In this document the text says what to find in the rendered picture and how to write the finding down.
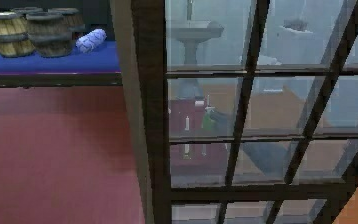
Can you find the tan wooden barrel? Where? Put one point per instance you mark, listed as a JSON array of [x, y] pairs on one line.
[[7, 33]]

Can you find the white patterned roll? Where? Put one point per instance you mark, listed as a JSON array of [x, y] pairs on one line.
[[91, 40]]

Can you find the dark wooden barrel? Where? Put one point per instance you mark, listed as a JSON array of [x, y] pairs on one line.
[[70, 18], [50, 35]]

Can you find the dark red low cabinet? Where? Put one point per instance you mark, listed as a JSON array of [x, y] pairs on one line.
[[193, 123]]

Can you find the blue topped table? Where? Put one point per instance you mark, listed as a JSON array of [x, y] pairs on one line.
[[53, 65]]

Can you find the grey pedestal sink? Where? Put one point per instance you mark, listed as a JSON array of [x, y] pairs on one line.
[[192, 36]]

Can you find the green spray bottle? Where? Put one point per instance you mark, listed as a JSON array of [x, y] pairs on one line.
[[208, 120]]

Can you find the dark framed glass door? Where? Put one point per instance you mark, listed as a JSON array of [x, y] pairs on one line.
[[153, 100]]

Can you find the white candle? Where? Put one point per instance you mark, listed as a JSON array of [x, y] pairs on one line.
[[187, 124]]

